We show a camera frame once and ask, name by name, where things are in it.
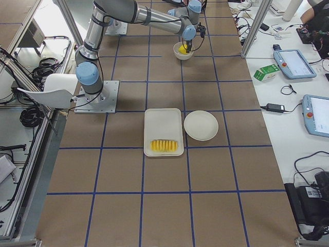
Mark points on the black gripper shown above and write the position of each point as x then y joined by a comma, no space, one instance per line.
189,41

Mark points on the yellow lemon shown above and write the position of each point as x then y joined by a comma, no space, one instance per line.
182,50

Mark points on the white ceramic bowl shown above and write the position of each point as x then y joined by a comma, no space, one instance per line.
181,56

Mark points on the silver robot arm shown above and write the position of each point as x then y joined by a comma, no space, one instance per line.
183,21

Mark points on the cream round plate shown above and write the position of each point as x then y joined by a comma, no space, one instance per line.
201,125

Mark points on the green white carton box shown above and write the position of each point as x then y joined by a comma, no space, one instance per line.
266,72

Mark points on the cream rectangular tray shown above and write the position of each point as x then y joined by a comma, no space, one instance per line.
163,123

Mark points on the sliced yellow bread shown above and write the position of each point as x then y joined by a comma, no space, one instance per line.
163,145

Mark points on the blue teach pendant far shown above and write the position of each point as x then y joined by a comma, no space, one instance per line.
293,64

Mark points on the blue teach pendant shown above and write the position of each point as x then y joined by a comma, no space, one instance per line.
315,114
293,64

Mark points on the black power adapter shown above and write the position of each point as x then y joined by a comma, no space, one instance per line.
275,108

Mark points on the white plastic chair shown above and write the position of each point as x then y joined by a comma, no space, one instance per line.
58,91

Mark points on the blue teach pendant near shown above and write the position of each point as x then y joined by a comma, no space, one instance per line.
315,114

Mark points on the black equipment bag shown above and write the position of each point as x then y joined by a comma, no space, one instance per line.
310,205

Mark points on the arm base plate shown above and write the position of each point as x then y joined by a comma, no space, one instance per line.
116,28
104,103

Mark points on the aluminium frame post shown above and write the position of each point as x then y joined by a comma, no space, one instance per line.
258,20

